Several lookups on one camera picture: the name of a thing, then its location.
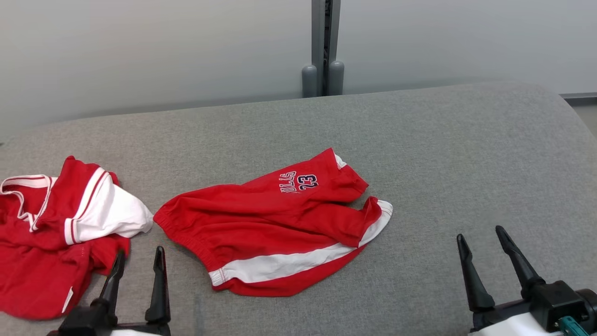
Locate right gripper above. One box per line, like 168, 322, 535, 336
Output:
456, 225, 565, 336

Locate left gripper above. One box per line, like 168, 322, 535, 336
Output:
91, 246, 172, 336

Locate red white basketball jersey shirt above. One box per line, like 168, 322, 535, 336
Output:
0, 155, 154, 321

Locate red white basketball shorts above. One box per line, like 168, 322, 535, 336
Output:
153, 148, 394, 297

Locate teal right camera connector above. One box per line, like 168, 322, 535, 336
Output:
559, 316, 590, 336

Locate grey cylinder post foot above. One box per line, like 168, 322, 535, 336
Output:
328, 60, 345, 96
301, 64, 318, 98

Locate grey partition post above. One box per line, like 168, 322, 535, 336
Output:
311, 0, 341, 96

